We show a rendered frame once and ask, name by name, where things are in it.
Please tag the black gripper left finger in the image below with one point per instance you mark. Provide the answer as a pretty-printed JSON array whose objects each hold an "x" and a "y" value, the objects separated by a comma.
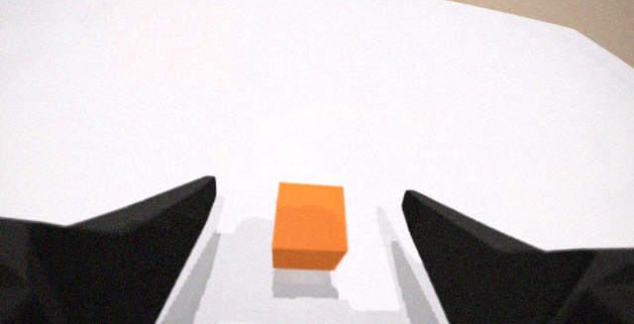
[{"x": 119, "y": 267}]

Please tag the orange block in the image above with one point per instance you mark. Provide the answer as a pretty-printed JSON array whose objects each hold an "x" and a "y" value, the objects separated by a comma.
[{"x": 310, "y": 228}]

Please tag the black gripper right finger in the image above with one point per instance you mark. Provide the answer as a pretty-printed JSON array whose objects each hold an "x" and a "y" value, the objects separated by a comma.
[{"x": 483, "y": 276}]

